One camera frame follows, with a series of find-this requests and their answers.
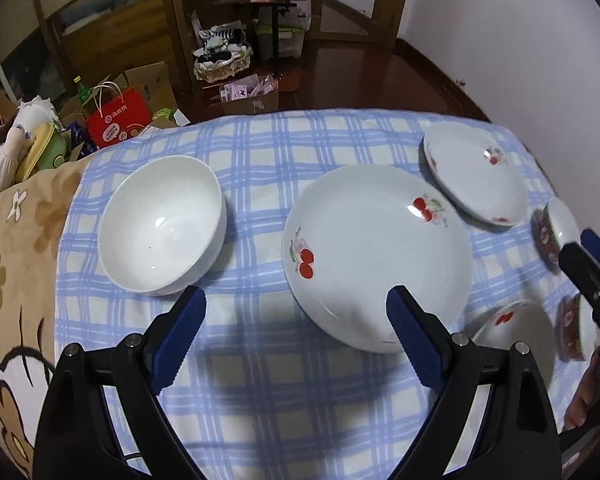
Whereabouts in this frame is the cherry print bowl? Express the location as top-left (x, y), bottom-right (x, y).
top-left (467, 300), bottom-right (556, 386)

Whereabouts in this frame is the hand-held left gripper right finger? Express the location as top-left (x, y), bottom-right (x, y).
top-left (386, 285), bottom-right (563, 480)

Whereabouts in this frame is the large cherry print plate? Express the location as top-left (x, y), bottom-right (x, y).
top-left (281, 164), bottom-right (475, 353)

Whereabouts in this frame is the red paper bag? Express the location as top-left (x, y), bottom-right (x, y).
top-left (85, 82), bottom-right (149, 150)

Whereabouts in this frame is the yellow green plush toy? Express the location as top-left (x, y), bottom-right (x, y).
top-left (15, 120), bottom-right (72, 182)

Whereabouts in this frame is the blue plaid cloth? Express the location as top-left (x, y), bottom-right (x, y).
top-left (54, 109), bottom-right (581, 480)

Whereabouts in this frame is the red patterned bowl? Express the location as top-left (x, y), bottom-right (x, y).
top-left (531, 196), bottom-right (581, 273)
top-left (556, 294), bottom-right (600, 361)

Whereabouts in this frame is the small cherry print plate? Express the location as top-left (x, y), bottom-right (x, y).
top-left (420, 121), bottom-right (529, 227)

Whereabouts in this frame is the dark side table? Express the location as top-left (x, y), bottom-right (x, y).
top-left (212, 0), bottom-right (312, 63)

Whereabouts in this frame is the cardboard box of pink packets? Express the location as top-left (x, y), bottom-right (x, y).
top-left (219, 74), bottom-right (281, 117)

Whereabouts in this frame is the person's right hand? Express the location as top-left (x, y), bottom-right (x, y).
top-left (564, 355), bottom-right (600, 431)

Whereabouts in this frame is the clear plastic storage box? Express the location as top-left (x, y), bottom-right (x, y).
top-left (252, 0), bottom-right (312, 61)

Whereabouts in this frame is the wooden wardrobe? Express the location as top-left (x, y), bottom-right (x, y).
top-left (0, 0), bottom-right (181, 111)

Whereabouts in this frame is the wooden door frame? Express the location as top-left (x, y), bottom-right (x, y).
top-left (320, 0), bottom-right (416, 47)

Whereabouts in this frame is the large cardboard box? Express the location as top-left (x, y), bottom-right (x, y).
top-left (122, 62), bottom-right (179, 122)

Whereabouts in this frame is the brown printed blanket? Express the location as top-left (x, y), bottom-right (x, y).
top-left (0, 157), bottom-right (96, 466)

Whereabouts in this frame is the wicker basket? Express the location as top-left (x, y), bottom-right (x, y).
top-left (192, 42), bottom-right (254, 84)

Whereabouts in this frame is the plain white bowl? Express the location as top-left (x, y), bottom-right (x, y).
top-left (97, 155), bottom-right (228, 297)

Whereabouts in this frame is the white furry plush toy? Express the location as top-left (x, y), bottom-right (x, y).
top-left (7, 94), bottom-right (57, 133)

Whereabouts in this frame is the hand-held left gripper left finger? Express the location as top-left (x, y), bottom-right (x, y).
top-left (34, 285), bottom-right (207, 480)

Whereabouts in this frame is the striped plush toy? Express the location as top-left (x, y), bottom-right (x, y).
top-left (197, 25), bottom-right (249, 61)

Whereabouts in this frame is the green bottle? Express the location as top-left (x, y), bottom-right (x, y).
top-left (74, 76), bottom-right (94, 107)

